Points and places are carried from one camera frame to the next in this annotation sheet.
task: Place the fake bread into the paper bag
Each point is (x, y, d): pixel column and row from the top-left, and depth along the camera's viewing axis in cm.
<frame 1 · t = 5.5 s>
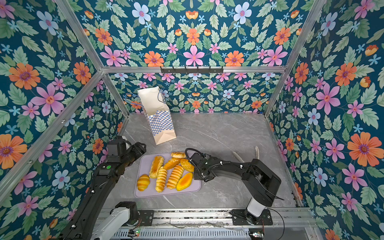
left hand: (142, 144, 77), fingers open
right hand: (196, 175, 86), fingers closed
checkered paper bread bag: (155, 105, 111), point 13 cm above the table
lavender plastic tray: (146, 161, 90), point 6 cm above the table
oval golden bread bun: (186, 165, 88), point 6 cm above the table
long narrow striped bread: (161, 179, 82), point 6 cm above the table
wide striped bread roll: (176, 175, 86), point 5 cm above the table
yellow orange mango bread: (184, 182, 83), point 5 cm above the table
small round striped bun: (143, 182, 84), point 4 cm above the table

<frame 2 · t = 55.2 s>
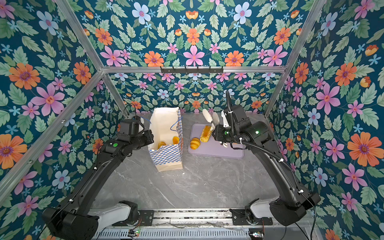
left hand: (155, 131, 74), fingers closed
right hand: (214, 132, 67), fingers open
checkered paper bread bag: (165, 123, 95), point 16 cm above the table
small round striped bun: (194, 143, 100), point 4 cm above the table
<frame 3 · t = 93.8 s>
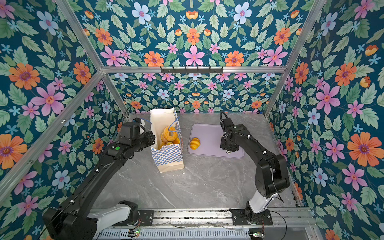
left hand: (156, 132, 75), fingers closed
right hand: (226, 146, 88), fingers open
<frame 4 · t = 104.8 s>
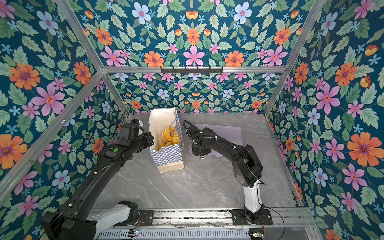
left hand: (155, 133, 75), fingers closed
right hand: (198, 151, 90), fingers open
